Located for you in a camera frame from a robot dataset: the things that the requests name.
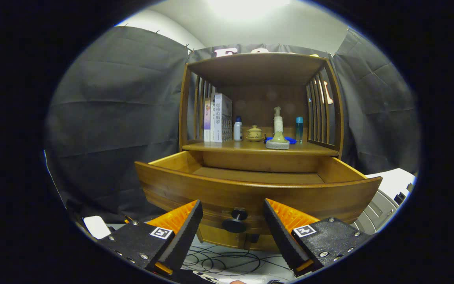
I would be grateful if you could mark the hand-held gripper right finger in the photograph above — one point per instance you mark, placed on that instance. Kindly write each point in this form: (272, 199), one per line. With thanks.
(282, 236)

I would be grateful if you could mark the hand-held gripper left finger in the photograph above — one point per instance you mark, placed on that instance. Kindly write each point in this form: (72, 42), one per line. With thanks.
(185, 236)

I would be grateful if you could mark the brown wooden drawer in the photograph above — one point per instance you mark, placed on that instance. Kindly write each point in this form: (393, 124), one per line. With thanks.
(211, 189)

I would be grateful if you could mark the brown wooden countertop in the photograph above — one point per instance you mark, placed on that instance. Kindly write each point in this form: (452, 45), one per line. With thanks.
(242, 146)

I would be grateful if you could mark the brown wooden cabinet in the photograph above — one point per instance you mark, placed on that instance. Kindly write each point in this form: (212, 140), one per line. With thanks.
(258, 67)

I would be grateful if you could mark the white flat object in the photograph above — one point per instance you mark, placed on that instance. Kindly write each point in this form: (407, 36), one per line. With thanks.
(97, 227)

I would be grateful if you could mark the folded blue cloth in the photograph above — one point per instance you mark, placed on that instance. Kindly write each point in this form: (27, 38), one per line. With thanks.
(291, 139)

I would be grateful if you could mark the yellow lidded teacup with saucer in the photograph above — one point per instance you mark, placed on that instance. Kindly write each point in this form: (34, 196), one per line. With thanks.
(254, 133)

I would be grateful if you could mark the clear blue bottle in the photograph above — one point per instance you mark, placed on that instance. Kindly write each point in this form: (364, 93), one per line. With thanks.
(299, 130)

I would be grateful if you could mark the white pump bottle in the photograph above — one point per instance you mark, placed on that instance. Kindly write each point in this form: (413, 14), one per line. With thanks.
(278, 122)

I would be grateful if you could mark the white bottle with blue cap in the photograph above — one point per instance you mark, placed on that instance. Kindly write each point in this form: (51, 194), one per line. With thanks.
(238, 130)

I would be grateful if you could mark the thin purple book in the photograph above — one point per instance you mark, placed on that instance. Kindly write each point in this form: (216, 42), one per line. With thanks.
(207, 120)

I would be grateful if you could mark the white storage box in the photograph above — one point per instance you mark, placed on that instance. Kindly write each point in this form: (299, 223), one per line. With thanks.
(388, 181)

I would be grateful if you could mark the thick white book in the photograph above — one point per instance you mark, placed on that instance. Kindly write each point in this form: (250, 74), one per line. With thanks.
(225, 118)

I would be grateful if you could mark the black backdrop cloth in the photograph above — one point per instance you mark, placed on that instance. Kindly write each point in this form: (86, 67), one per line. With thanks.
(112, 118)

